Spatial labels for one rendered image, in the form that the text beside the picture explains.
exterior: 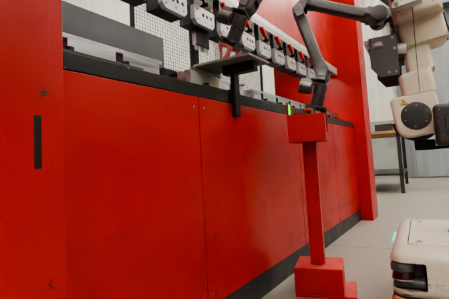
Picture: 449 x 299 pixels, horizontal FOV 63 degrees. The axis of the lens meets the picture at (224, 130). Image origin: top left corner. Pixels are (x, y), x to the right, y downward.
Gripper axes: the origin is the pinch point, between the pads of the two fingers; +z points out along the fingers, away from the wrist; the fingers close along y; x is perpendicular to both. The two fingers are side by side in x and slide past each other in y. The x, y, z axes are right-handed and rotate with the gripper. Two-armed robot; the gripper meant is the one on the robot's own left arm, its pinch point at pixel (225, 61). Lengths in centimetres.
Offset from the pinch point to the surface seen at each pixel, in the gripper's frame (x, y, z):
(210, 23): -15.1, -1.1, -13.1
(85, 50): -5, 62, 12
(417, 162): 45, -768, 44
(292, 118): 29.0, -22.6, 12.7
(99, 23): -68, 13, 4
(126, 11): -525, -386, -36
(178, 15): -15.0, 19.9, -10.1
